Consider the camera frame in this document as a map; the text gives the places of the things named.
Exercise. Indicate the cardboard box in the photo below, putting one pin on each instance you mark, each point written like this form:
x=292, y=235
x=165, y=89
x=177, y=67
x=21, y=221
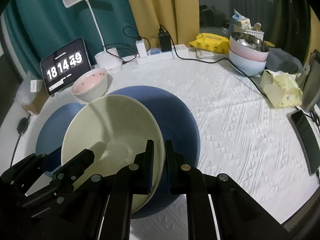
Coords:
x=37, y=104

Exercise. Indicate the white power strip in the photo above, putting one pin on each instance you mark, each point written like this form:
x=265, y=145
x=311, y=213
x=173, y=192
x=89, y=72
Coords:
x=155, y=54

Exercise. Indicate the yellow tissue pack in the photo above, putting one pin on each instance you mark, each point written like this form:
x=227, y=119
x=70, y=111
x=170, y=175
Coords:
x=281, y=89

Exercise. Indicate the yellow wipes pack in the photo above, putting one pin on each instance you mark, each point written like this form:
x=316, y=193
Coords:
x=211, y=42

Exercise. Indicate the black power adapter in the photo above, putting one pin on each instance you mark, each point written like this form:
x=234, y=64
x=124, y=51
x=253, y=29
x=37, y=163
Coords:
x=164, y=41

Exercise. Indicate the tablet showing clock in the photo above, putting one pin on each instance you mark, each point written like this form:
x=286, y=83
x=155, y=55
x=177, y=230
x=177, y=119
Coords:
x=64, y=66

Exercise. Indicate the grey folded cloth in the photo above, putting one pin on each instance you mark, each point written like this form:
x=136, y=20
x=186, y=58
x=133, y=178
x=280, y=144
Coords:
x=279, y=60

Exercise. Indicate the pink bowl in stack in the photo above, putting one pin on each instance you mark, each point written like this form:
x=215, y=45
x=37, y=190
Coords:
x=247, y=52

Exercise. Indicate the small white box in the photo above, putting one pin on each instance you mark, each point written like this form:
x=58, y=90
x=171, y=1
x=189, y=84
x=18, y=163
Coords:
x=36, y=86

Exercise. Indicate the white storage basket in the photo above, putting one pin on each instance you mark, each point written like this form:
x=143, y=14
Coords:
x=240, y=23

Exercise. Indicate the clear plastic bag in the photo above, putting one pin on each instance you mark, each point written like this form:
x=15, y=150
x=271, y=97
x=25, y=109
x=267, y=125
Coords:
x=24, y=96

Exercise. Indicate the yellow curtain right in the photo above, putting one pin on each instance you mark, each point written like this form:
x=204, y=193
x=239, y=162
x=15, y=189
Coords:
x=314, y=39

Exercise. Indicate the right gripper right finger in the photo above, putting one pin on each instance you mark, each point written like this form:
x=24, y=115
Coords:
x=217, y=206

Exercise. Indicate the steel bowl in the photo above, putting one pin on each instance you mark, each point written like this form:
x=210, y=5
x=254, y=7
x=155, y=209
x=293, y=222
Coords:
x=238, y=39

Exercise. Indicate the pink strawberry bowl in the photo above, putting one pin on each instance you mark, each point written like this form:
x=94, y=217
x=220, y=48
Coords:
x=91, y=85

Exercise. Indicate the white textured tablecloth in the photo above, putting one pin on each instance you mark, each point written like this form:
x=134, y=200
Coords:
x=241, y=135

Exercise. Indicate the white phone charger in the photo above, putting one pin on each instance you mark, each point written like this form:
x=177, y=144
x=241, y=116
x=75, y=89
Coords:
x=140, y=45

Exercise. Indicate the light blue plate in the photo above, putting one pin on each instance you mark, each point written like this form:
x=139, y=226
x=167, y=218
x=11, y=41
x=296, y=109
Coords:
x=53, y=131

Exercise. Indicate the white desk lamp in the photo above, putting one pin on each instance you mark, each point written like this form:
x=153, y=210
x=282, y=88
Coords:
x=98, y=20

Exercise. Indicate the cream bowl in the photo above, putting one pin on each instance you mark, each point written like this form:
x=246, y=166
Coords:
x=116, y=128

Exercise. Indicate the teal curtain left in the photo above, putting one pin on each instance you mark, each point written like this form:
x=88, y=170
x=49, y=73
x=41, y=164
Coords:
x=37, y=28

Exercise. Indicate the black round puck with cable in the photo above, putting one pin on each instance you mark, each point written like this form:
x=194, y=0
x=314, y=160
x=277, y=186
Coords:
x=21, y=129

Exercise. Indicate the large dark blue bowl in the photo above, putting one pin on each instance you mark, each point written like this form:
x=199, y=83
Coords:
x=178, y=125

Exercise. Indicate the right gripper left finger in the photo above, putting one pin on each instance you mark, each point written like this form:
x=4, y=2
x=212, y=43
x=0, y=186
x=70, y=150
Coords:
x=101, y=207

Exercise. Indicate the yellow curtain left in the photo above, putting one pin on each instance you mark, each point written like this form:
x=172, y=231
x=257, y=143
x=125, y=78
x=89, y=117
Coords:
x=180, y=17

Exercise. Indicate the steel thermos bottle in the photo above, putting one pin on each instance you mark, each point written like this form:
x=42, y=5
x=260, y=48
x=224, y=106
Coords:
x=311, y=83

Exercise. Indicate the pale blue bowl in stack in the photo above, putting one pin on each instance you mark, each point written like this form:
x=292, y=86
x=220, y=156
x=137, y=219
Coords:
x=249, y=67

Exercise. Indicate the yellow curtain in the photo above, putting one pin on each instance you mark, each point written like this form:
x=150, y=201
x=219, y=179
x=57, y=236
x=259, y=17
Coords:
x=314, y=39
x=180, y=17

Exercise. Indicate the black smartphone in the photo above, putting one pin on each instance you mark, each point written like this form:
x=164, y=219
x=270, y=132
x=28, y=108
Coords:
x=307, y=140

